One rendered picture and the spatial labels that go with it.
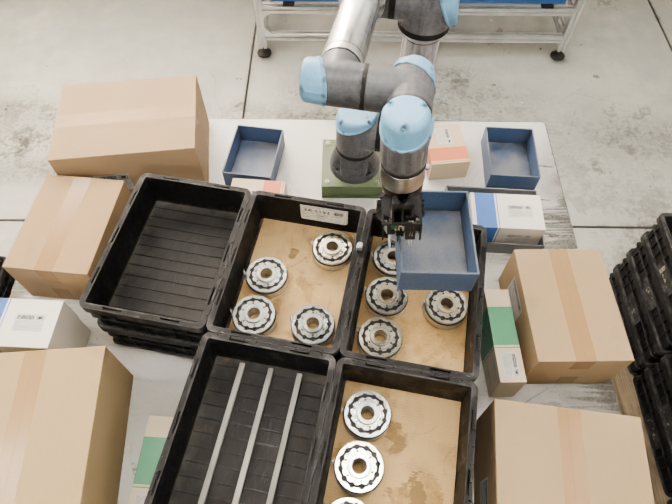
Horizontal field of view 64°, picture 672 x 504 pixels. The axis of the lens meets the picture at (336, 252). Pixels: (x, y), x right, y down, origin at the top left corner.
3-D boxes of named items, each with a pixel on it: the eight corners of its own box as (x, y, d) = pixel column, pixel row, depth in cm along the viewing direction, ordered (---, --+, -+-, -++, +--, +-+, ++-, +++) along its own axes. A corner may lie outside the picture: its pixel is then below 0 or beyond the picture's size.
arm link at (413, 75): (373, 45, 89) (363, 92, 83) (442, 53, 88) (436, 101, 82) (370, 82, 96) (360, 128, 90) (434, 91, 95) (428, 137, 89)
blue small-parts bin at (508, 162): (480, 141, 179) (485, 126, 173) (526, 143, 179) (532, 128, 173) (485, 189, 169) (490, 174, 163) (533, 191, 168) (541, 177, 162)
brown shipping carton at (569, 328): (497, 279, 152) (514, 249, 139) (576, 278, 152) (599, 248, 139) (517, 384, 136) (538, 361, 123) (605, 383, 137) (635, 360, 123)
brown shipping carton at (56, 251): (71, 208, 165) (47, 173, 151) (141, 214, 164) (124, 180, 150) (32, 295, 149) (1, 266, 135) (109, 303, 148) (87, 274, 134)
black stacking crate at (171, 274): (155, 199, 153) (143, 173, 143) (257, 216, 150) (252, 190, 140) (96, 327, 132) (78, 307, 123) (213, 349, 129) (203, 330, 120)
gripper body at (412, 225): (380, 242, 100) (379, 203, 90) (379, 204, 104) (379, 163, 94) (422, 242, 99) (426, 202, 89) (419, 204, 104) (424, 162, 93)
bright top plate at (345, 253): (318, 228, 142) (318, 227, 142) (355, 236, 141) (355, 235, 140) (308, 260, 137) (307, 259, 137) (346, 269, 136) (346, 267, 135)
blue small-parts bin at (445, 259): (393, 209, 120) (396, 189, 114) (461, 210, 120) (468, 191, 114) (397, 289, 109) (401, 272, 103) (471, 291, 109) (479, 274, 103)
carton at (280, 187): (229, 225, 162) (224, 210, 155) (236, 193, 168) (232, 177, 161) (282, 229, 161) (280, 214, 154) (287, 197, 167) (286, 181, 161)
